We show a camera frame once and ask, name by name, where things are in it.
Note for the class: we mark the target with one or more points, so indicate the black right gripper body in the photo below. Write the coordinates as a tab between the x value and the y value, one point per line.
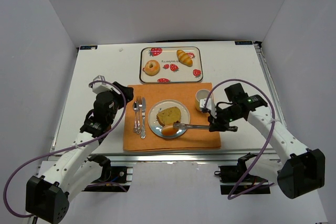
214	125

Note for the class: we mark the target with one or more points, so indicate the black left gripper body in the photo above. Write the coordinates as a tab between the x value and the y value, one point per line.
125	93

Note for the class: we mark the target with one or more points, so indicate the metal serving tongs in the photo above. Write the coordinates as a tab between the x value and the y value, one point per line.
199	127

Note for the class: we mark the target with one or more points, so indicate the sliced loaf cake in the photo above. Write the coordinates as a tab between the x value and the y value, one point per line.
169	116

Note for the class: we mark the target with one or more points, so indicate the glossy orange bun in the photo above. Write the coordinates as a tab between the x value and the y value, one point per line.
169	130

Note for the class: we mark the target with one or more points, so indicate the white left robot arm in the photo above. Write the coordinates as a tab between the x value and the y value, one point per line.
48	196

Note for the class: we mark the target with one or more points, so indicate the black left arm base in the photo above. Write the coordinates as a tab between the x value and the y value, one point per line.
113	178

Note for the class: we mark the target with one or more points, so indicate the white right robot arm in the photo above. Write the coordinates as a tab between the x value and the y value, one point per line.
283	159

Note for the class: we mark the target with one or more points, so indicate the striped bread roll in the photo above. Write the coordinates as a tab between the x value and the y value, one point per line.
184	58

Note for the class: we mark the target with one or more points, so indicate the silver spoon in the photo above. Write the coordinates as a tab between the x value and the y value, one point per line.
135	109

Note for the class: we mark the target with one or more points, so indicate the yellow mug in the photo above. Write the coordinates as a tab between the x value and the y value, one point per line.
200	94

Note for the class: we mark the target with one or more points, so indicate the silver fork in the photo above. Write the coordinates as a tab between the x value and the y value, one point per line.
139	107

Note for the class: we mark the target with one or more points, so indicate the orange cloth placemat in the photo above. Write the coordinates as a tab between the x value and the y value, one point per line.
190	140

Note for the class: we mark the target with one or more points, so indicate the silver table knife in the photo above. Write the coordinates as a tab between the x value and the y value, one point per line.
143	109

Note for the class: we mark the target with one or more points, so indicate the white blue ceramic plate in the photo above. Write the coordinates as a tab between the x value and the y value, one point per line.
156	127

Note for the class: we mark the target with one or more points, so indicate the sugared donut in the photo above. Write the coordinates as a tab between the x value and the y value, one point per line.
152	67

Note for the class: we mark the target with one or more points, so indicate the left corner label sticker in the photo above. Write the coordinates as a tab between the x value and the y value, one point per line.
88	47

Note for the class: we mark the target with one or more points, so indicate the corner label sticker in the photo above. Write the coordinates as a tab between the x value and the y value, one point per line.
88	47
243	42

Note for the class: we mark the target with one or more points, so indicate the white strawberry tray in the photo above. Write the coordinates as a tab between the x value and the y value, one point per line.
171	71

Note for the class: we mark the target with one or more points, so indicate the right corner label sticker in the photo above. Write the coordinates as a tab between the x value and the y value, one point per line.
243	42

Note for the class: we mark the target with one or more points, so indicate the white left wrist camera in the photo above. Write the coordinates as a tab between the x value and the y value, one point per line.
99	85

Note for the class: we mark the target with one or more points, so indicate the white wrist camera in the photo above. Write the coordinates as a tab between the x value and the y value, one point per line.
207	106
99	85

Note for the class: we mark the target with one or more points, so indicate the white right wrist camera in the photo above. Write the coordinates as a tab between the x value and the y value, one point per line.
207	106

